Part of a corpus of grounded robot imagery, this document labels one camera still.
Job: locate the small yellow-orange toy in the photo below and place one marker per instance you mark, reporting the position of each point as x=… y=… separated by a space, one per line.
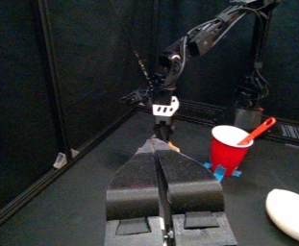
x=174 y=147

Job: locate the blue tape piece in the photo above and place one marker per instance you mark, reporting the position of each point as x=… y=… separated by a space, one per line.
x=219 y=174
x=207 y=165
x=236 y=173

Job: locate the red plastic cup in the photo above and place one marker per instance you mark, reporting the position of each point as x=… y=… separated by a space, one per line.
x=226 y=153

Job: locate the white striped floor vent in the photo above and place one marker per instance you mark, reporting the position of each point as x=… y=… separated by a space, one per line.
x=298 y=133

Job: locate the red plastic spoon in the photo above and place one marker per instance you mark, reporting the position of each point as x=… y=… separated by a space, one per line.
x=258 y=129

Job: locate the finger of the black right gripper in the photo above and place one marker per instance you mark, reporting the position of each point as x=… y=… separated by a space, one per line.
x=168 y=132
x=158 y=131

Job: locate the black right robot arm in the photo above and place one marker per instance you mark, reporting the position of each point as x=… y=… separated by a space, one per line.
x=207 y=35

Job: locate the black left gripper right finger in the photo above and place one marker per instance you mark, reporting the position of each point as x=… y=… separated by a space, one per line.
x=190 y=189

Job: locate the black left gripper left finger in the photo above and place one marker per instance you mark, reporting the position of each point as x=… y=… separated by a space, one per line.
x=132 y=189

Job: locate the vertical frame post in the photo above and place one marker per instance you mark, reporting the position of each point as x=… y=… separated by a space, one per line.
x=52 y=80

